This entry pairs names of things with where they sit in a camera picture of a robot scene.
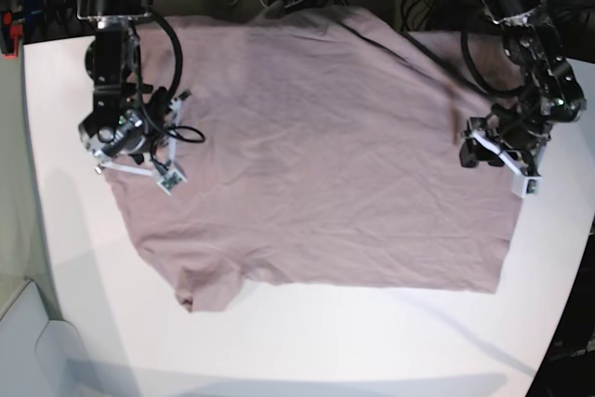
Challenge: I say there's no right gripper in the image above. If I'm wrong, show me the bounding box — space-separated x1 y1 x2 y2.
126 89 172 165

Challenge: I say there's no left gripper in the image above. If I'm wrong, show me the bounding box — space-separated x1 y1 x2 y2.
459 106 553 168

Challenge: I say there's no mauve t-shirt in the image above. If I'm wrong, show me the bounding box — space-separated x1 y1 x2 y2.
105 7 521 311

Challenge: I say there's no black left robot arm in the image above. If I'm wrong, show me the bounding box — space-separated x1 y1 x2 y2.
459 0 587 175

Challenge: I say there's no red and black clamp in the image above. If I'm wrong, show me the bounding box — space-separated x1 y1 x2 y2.
1 0 32 59

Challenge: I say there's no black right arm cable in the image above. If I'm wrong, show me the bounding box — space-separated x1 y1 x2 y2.
148 15 206 145

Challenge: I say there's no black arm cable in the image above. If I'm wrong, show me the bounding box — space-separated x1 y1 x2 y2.
148 15 206 145
459 29 531 99

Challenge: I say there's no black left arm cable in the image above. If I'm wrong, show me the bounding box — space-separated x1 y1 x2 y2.
459 29 531 99

